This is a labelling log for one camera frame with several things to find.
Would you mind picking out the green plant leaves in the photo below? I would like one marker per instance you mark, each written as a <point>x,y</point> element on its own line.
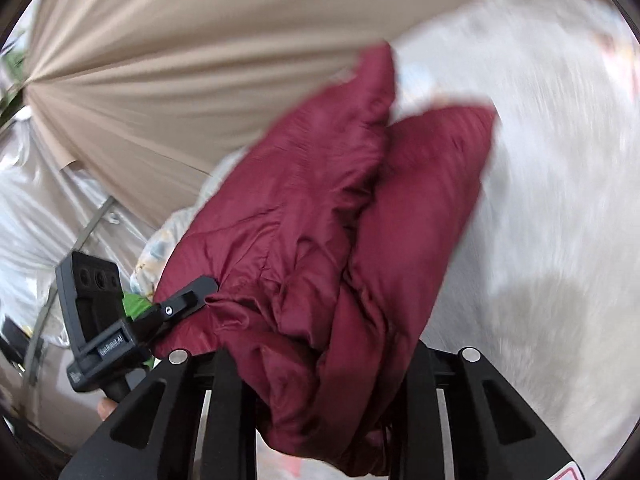
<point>10,67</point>

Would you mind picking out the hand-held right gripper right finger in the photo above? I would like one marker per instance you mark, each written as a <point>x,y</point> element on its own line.
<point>425,390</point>

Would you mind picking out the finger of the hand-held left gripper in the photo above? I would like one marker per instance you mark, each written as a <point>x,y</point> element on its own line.
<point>186,299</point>

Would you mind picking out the thin grey pole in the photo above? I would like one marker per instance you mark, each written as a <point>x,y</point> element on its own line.
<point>97,216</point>

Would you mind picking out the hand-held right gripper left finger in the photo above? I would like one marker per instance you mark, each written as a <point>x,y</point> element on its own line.
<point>225,400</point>

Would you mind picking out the white printed blanket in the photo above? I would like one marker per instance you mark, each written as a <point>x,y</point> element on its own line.
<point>550,185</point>

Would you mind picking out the white sheer curtain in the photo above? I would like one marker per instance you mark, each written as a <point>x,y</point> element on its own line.
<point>40,220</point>

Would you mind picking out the person's left hand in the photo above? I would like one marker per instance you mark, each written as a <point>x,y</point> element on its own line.
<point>106,409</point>

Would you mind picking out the beige curtain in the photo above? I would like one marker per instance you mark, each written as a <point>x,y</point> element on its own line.
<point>175,85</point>

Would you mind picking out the maroon puffer jacket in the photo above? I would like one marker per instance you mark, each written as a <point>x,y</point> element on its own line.
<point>310,220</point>

